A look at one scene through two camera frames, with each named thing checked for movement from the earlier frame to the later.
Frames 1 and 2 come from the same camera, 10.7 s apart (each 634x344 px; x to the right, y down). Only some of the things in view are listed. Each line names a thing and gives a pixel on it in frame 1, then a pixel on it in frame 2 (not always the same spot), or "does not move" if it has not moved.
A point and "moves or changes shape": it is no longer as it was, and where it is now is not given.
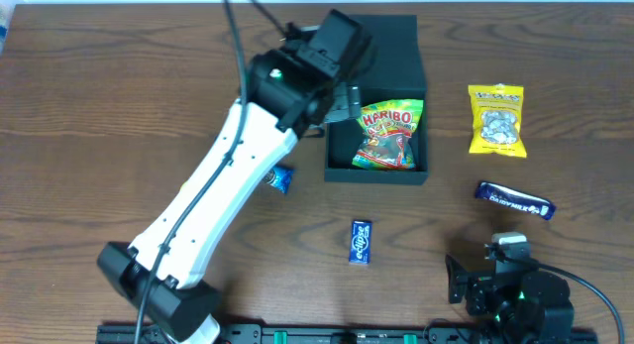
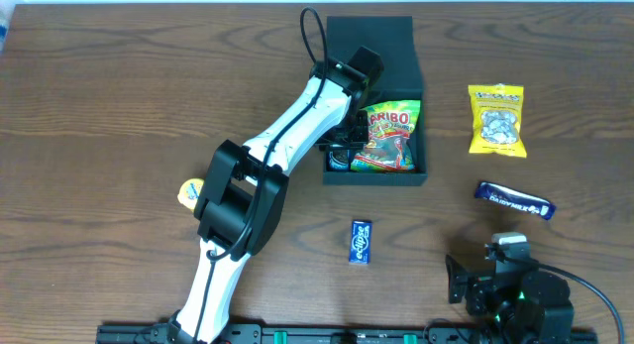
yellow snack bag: [496, 111] does not move
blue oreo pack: [279, 176] moves or changes shape
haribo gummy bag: [388, 130] does not move
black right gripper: [457, 278] does not move
